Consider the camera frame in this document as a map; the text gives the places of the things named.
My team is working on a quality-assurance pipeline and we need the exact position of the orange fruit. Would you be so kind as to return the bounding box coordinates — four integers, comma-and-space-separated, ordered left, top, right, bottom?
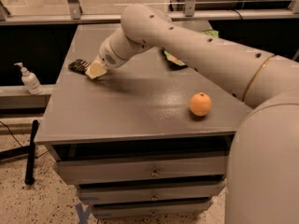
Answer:
189, 92, 212, 117

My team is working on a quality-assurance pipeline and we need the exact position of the black stand leg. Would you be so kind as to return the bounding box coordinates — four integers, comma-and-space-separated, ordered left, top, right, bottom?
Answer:
25, 119, 38, 185

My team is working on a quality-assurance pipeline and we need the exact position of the grey drawer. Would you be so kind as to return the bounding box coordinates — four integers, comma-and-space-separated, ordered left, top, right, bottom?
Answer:
92, 198, 211, 219
54, 152, 227, 185
77, 181, 224, 204

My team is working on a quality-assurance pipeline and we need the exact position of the black rxbar chocolate bar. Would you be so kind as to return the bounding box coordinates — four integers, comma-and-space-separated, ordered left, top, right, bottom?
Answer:
68, 59, 91, 74

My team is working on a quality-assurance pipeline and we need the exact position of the grey drawer cabinet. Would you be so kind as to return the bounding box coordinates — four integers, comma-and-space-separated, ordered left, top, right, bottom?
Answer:
34, 20, 253, 220

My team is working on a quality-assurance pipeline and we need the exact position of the top grey drawer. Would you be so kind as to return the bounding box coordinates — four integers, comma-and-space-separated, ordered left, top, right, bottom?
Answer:
54, 152, 227, 185

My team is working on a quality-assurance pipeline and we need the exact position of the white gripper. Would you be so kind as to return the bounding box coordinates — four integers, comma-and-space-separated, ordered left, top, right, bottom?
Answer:
85, 29, 150, 79

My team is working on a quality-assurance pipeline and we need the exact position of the middle grey drawer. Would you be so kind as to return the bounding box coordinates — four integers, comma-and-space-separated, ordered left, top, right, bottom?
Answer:
77, 181, 224, 204

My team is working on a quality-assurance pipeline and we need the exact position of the bottom grey drawer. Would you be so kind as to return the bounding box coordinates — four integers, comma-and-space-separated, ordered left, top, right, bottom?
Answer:
92, 198, 211, 219

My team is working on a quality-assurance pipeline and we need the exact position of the white pump bottle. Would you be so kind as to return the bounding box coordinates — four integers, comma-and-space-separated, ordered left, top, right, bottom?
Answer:
15, 63, 43, 95

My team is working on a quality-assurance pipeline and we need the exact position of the green snack bag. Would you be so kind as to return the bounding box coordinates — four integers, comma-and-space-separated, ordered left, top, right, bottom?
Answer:
163, 29, 220, 69

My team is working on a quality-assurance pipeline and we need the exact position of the blue tape cross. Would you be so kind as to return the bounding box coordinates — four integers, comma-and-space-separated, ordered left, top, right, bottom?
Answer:
75, 203, 91, 224

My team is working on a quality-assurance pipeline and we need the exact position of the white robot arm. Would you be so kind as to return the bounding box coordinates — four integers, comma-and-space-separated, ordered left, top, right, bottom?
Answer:
93, 4, 299, 224

